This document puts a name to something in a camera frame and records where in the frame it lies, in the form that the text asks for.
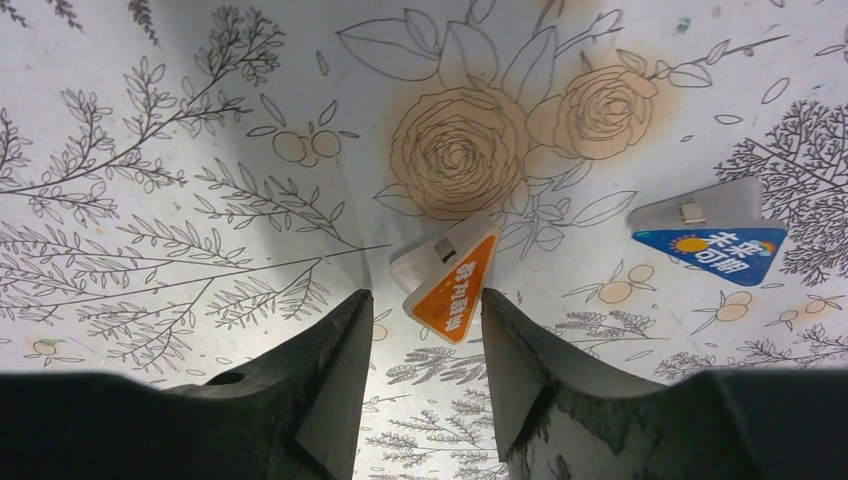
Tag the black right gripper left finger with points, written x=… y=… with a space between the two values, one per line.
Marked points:
x=290 y=413

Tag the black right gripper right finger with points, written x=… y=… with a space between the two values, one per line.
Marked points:
x=560 y=413

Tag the orange triangle sticker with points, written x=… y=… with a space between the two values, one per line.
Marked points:
x=444 y=274

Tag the blue triangle sticker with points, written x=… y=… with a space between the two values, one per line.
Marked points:
x=720 y=229

